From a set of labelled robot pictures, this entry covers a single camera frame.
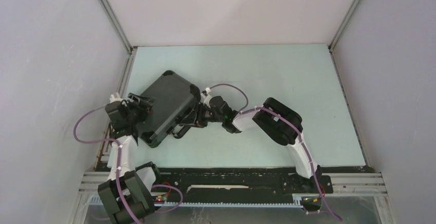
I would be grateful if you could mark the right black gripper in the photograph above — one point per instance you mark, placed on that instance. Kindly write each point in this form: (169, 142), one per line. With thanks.
(199, 121)

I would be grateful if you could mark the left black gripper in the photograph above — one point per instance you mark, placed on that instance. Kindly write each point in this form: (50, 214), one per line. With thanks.
(144, 109)

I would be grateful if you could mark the black poker set case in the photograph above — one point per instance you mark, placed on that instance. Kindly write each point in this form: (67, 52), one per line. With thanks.
(175, 97)

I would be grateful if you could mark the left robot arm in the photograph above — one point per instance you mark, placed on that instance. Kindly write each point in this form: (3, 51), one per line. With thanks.
(126, 195)

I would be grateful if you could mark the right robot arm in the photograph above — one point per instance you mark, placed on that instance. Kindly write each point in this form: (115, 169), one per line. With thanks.
(279, 122)

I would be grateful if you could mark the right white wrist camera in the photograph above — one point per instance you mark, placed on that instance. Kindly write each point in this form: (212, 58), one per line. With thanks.
(206, 96)

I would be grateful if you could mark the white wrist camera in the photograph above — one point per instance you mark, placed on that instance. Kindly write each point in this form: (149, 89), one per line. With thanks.
(206, 96)
(116, 100)

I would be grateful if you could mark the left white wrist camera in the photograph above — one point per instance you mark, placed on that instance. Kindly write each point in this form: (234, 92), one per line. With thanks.
(116, 100)

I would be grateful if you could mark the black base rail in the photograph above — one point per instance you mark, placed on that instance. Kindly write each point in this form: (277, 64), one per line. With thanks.
(248, 186)

